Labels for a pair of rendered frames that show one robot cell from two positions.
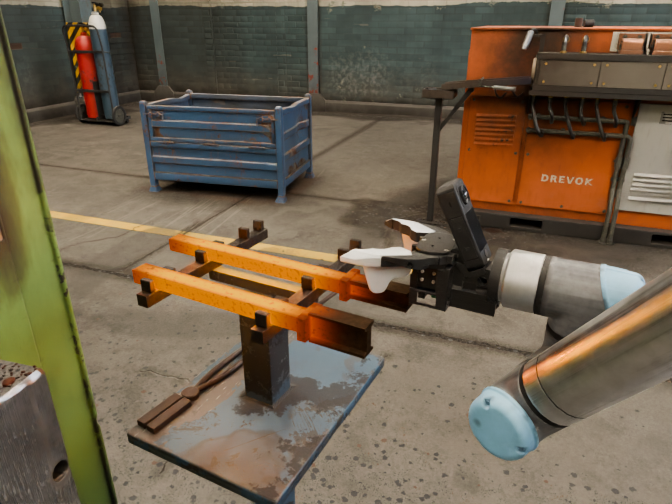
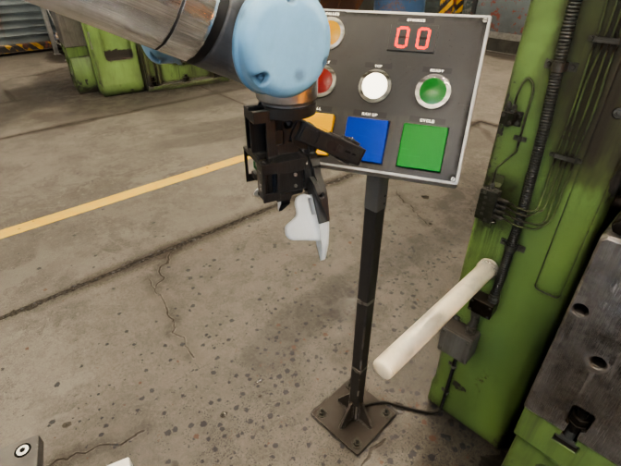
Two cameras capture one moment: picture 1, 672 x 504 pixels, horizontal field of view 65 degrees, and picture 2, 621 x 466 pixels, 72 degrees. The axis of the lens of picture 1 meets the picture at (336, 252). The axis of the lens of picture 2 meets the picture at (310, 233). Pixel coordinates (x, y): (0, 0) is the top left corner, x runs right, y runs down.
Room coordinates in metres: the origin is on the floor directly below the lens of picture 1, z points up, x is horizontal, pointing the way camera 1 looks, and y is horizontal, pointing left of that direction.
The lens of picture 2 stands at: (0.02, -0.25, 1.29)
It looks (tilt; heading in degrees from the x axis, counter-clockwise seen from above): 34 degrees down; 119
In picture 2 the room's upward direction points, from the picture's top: straight up
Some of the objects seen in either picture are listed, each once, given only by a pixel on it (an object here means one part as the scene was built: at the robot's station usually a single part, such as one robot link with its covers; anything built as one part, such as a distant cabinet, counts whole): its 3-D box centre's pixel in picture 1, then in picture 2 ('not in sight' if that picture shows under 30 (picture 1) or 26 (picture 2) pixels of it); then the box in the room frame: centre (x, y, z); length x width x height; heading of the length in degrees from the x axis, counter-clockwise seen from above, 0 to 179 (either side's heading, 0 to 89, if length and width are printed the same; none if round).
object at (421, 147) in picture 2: not in sight; (421, 147); (-0.14, 0.45, 1.01); 0.07 x 0.05 x 0.07; 9
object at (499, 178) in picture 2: not in sight; (492, 204); (-0.01, 0.70, 0.80); 0.06 x 0.03 x 0.14; 164
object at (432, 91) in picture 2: not in sight; (432, 91); (-0.14, 0.49, 1.09); 0.05 x 0.03 x 0.04; 164
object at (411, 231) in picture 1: (408, 241); not in sight; (0.73, -0.11, 0.99); 0.09 x 0.03 x 0.06; 26
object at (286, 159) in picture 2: not in sight; (283, 148); (-0.25, 0.19, 1.07); 0.09 x 0.08 x 0.12; 55
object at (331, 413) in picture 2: not in sight; (354, 406); (-0.25, 0.56, 0.05); 0.22 x 0.22 x 0.09; 74
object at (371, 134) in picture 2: not in sight; (365, 140); (-0.23, 0.43, 1.01); 0.07 x 0.05 x 0.07; 9
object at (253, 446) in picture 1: (268, 395); not in sight; (0.78, 0.12, 0.66); 0.40 x 0.30 x 0.02; 152
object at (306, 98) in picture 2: not in sight; (287, 84); (-0.25, 0.20, 1.15); 0.08 x 0.08 x 0.05
